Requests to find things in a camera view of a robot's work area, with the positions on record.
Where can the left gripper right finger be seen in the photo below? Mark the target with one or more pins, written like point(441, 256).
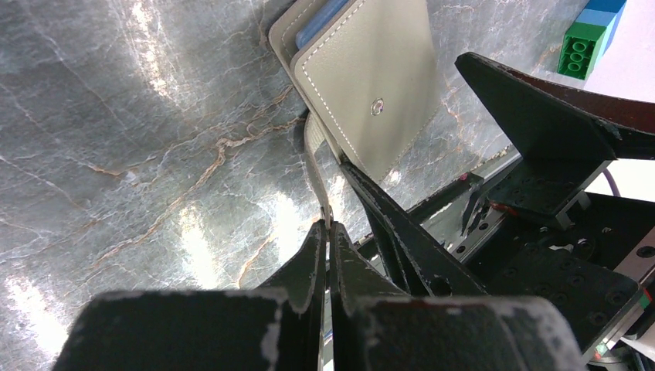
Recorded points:
point(356, 288)

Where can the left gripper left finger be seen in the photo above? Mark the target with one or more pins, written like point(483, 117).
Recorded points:
point(299, 326)

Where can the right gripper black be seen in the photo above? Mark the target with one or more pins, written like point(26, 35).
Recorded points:
point(539, 233)

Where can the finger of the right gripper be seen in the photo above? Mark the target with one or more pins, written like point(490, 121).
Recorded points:
point(416, 262)

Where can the green blue toy brick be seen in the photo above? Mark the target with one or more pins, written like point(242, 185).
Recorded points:
point(587, 39)

